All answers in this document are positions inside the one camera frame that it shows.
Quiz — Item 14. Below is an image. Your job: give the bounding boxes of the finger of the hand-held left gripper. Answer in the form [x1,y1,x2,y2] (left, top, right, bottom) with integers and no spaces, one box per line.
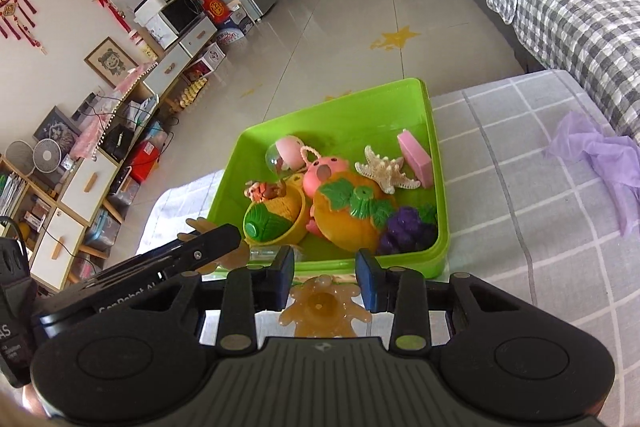
[176,224,242,275]

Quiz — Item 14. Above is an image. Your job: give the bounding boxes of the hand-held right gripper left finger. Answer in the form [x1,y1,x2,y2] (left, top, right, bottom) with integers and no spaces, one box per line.
[145,247,296,354]

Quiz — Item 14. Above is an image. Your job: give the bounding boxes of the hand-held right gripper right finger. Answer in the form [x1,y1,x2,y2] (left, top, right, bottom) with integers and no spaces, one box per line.
[355,249,507,354]

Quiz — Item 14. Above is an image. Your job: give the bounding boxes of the amber hand-shaped toy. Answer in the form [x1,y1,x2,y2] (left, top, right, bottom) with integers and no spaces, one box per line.
[185,217,253,272]
[277,273,373,339]

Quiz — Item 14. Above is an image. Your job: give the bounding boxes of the orange toy pumpkin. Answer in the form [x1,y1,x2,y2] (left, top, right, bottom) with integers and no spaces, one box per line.
[311,169,401,253]

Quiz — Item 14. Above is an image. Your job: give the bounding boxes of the purple toy grapes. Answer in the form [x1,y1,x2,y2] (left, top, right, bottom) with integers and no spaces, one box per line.
[375,203,440,256]

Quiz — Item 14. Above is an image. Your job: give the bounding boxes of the green toy vegetable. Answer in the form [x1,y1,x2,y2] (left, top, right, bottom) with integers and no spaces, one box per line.
[243,202,291,240]

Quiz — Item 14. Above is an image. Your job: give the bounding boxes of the small orange toy figure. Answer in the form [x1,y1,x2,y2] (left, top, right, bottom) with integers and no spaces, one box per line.
[244,181,286,202]

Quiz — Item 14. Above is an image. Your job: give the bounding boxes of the yellow toy pot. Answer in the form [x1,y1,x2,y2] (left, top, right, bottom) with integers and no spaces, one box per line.
[242,179,307,244]

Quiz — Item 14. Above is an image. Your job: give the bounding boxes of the beige starfish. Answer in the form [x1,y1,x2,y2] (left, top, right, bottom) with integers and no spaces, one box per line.
[355,145,420,195]

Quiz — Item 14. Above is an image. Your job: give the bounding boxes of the pink animal toy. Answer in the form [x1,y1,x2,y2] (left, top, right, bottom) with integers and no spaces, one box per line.
[299,145,351,235]

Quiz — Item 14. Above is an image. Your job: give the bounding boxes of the pink round toy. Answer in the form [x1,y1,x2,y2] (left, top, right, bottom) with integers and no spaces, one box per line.
[264,134,307,175]

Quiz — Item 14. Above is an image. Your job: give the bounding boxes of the pink card box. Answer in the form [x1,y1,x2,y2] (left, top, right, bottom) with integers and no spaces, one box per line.
[397,129,435,188]

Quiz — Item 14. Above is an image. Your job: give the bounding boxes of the green plastic box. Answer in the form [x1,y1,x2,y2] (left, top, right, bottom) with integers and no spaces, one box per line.
[206,78,451,279]

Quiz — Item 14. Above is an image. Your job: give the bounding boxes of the red storage box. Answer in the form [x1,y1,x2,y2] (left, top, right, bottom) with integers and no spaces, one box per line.
[131,139,163,184]

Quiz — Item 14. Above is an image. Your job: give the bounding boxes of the grey checked table cloth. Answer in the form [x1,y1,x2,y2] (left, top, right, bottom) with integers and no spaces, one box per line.
[135,69,640,408]

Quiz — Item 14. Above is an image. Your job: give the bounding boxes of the row of yellow figurines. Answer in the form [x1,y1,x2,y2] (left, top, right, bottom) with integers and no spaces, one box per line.
[177,76,208,108]

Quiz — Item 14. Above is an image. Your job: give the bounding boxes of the dark framed picture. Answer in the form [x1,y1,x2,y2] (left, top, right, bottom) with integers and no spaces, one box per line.
[34,106,82,144]

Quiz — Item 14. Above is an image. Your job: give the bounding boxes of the white wooden cabinet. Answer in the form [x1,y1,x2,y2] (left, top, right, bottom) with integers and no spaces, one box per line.
[0,14,218,293]

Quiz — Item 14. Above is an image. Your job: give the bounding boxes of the pink lace cloth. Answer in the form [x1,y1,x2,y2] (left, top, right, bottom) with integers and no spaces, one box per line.
[70,62,158,160]

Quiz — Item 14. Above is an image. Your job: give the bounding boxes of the white carton with red print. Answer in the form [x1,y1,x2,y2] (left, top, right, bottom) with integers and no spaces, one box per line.
[201,42,227,72]

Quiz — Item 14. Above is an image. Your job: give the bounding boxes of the framed bear picture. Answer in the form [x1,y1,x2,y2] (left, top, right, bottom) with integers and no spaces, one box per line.
[83,37,138,88]

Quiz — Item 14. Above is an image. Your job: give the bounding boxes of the blue and white carton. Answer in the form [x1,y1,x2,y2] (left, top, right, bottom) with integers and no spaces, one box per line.
[216,12,255,45]

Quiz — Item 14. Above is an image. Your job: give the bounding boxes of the red gift box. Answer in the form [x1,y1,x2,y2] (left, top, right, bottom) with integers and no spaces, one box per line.
[196,0,232,25]

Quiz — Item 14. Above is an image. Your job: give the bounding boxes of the yellow star floor sticker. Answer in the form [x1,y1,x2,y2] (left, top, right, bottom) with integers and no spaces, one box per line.
[370,26,422,51]

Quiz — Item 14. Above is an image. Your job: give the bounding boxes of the purple glove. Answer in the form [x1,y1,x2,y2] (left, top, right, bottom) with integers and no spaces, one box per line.
[545,111,640,238]

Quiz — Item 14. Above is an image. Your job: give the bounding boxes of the black cable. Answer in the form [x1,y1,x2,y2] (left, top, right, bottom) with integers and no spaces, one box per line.
[0,216,28,258]

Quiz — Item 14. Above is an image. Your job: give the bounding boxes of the red knot wall ornament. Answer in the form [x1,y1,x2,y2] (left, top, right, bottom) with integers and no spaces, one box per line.
[0,0,48,55]

